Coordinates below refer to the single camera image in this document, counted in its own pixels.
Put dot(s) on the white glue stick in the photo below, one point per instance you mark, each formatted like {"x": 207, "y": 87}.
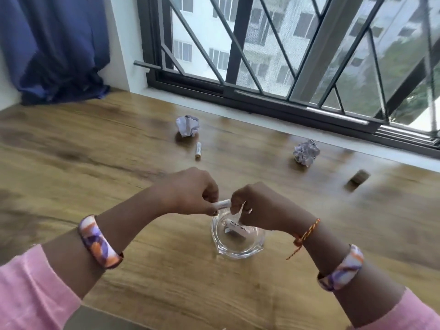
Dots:
{"x": 222, "y": 203}

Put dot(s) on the person's right hand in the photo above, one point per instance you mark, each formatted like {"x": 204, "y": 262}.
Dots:
{"x": 268, "y": 209}

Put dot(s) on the pink left sleeve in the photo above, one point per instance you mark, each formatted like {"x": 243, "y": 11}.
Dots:
{"x": 34, "y": 288}

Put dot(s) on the person's left hand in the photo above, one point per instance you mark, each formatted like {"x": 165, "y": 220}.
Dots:
{"x": 185, "y": 192}

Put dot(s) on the patterned left wrist bangle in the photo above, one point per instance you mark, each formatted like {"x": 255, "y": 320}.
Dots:
{"x": 99, "y": 244}

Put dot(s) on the patterned right wrist bangle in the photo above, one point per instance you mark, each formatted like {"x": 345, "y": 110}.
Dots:
{"x": 342, "y": 271}

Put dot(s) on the patterned wrist bangle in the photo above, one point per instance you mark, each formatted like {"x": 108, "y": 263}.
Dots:
{"x": 99, "y": 244}
{"x": 342, "y": 271}

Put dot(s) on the pink right sleeve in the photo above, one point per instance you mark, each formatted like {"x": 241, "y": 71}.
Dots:
{"x": 405, "y": 312}

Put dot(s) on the person's right forearm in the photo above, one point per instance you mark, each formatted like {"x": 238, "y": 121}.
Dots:
{"x": 361, "y": 292}

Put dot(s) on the pink sleeve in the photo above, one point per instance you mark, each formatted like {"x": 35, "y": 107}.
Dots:
{"x": 34, "y": 288}
{"x": 405, "y": 312}

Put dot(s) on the brown tape roll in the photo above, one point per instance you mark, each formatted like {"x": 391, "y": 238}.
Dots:
{"x": 359, "y": 178}

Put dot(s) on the clear glass ashtray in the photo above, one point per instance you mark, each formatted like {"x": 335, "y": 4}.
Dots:
{"x": 240, "y": 250}

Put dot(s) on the black framed grille window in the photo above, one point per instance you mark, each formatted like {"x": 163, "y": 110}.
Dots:
{"x": 237, "y": 48}

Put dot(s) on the blue curtain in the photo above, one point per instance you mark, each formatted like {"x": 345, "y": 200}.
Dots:
{"x": 51, "y": 48}

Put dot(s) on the white paper ball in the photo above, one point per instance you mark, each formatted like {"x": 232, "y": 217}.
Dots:
{"x": 188, "y": 126}

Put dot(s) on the person's left forearm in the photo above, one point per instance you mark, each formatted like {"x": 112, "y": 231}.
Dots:
{"x": 120, "y": 230}

